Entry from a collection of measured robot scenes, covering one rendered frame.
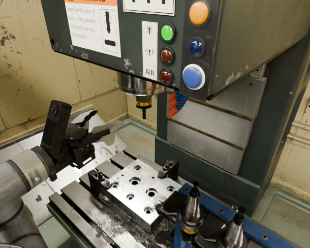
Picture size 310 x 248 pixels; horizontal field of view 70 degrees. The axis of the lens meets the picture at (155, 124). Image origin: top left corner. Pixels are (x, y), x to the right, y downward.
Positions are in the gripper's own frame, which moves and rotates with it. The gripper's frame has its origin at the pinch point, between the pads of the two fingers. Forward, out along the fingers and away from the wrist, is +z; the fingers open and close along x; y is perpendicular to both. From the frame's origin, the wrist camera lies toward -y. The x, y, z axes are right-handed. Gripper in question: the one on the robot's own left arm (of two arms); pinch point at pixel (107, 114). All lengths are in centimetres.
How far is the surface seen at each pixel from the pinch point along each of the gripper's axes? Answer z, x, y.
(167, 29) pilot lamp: -6.6, 23.1, -24.5
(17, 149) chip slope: 3, -97, 60
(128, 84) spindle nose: 7.9, 1.0, -6.1
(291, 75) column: 60, 35, 0
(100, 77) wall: 77, -96, 35
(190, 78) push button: -7.4, 27.7, -18.8
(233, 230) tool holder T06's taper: -1.9, 37.9, 15.0
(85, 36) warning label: -4.5, 2.5, -21.1
